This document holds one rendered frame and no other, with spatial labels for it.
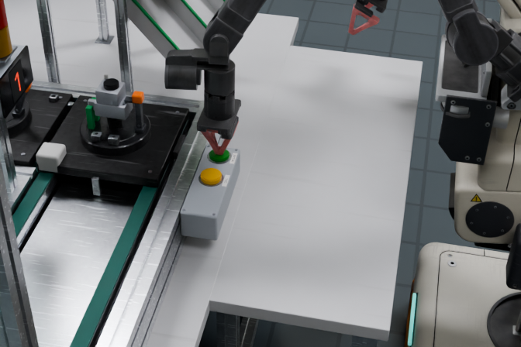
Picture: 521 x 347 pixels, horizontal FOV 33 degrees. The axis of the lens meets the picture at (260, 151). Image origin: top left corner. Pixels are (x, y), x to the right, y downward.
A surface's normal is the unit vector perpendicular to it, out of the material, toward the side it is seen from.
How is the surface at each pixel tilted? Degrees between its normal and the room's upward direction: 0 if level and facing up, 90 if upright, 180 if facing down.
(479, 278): 0
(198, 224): 90
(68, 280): 0
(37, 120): 0
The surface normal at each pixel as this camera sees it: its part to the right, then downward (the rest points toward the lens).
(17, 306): 0.98, 0.13
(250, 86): 0.02, -0.79
